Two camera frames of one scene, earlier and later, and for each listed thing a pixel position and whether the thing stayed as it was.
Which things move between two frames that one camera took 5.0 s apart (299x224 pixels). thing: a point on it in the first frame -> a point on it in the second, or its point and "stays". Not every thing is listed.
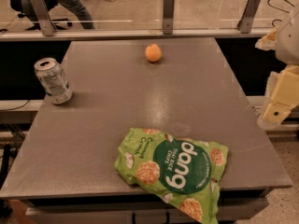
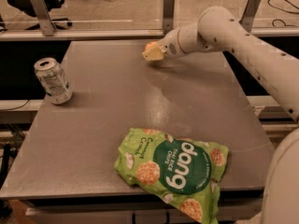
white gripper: x=289 y=42 -> x=169 y=46
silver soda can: x=53 y=80 stays
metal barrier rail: x=129 y=35 stays
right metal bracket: x=247 y=19 stays
